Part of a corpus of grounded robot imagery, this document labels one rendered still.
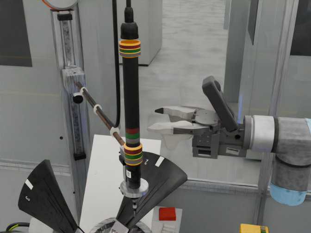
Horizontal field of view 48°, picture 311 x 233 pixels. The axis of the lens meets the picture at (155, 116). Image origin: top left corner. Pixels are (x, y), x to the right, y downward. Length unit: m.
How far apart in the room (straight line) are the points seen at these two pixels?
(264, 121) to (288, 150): 0.07
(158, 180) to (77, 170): 0.67
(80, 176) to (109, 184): 0.37
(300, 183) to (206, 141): 0.21
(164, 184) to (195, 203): 0.78
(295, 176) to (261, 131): 0.12
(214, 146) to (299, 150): 0.16
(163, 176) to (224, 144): 0.33
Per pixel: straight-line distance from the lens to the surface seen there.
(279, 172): 0.78
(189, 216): 1.83
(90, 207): 1.32
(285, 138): 0.72
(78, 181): 1.67
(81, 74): 1.32
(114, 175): 1.30
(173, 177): 1.01
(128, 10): 0.70
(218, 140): 0.72
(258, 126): 0.72
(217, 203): 1.77
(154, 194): 1.01
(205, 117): 0.73
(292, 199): 0.80
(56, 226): 1.15
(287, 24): 1.42
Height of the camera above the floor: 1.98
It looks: 25 degrees down
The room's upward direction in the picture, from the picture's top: straight up
